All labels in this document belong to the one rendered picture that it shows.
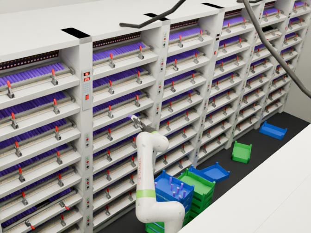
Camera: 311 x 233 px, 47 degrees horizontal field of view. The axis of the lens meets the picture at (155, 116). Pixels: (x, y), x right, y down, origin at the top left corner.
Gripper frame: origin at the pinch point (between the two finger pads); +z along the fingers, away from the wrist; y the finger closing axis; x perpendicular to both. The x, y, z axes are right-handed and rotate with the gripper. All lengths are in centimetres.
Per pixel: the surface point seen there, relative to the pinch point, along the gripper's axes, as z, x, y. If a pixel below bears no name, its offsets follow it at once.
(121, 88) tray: 12.6, 12.4, -15.9
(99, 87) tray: 12.4, 5.3, -32.0
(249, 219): -147, 18, -67
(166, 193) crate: -20, -36, 52
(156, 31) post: 22, 59, -13
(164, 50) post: 20, 52, 1
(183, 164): 43, -26, 124
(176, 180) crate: -9, -28, 66
